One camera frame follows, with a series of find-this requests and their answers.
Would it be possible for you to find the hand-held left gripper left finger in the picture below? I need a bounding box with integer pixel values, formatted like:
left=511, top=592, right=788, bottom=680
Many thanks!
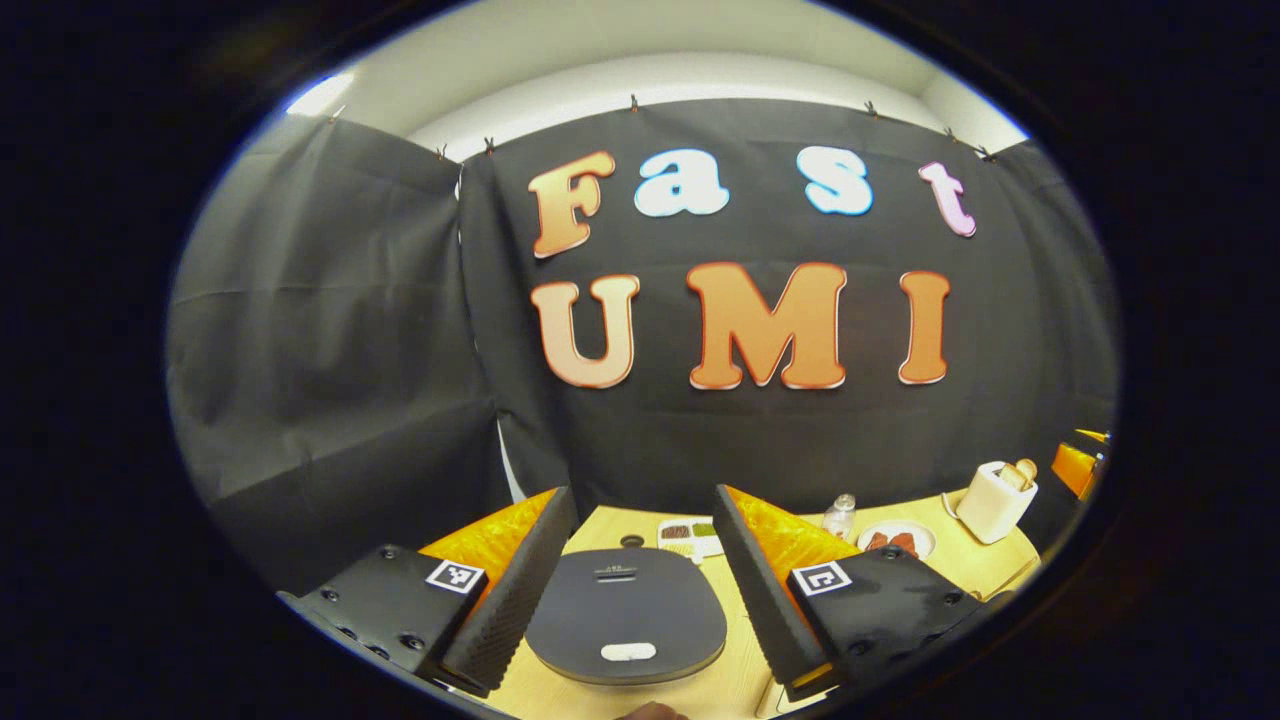
left=278, top=486, right=580, bottom=700

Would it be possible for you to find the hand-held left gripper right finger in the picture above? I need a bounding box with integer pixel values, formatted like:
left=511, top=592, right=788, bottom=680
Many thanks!
left=712, top=484, right=988, bottom=703

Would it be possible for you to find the black silver rice cooker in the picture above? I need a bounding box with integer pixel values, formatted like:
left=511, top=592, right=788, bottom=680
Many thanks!
left=525, top=547, right=728, bottom=686

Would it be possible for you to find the white divided grain dish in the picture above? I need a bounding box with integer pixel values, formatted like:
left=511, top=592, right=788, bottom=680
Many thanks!
left=657, top=518, right=726, bottom=561

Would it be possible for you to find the white toaster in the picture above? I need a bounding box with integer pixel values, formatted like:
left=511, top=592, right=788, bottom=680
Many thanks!
left=955, top=460, right=1041, bottom=545

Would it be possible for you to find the white oval plate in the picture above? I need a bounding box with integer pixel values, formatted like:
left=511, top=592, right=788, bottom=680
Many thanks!
left=857, top=520, right=938, bottom=561

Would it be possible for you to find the black backdrop cloth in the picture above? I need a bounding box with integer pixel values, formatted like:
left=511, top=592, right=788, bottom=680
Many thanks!
left=165, top=98, right=1119, bottom=591

